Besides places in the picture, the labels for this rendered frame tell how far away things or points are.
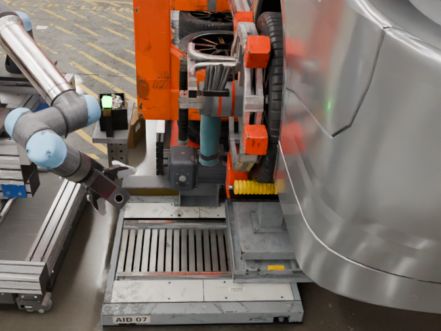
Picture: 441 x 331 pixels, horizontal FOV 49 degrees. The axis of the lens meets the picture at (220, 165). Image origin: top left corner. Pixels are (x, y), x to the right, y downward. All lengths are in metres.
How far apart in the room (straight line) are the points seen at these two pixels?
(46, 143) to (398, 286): 0.84
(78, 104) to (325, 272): 0.73
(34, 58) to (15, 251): 1.10
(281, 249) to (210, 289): 0.35
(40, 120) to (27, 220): 1.23
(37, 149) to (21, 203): 1.40
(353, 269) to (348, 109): 0.39
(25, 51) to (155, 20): 1.01
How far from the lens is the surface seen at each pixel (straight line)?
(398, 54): 0.89
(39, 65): 1.32
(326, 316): 2.25
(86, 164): 1.19
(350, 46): 0.98
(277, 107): 1.61
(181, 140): 1.79
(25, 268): 2.12
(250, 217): 2.31
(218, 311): 2.08
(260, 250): 2.14
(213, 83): 1.67
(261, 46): 1.62
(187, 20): 4.10
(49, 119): 1.20
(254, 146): 1.61
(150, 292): 2.15
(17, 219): 2.40
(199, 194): 2.64
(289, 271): 2.17
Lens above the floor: 1.67
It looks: 33 degrees down
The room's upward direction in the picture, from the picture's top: 4 degrees clockwise
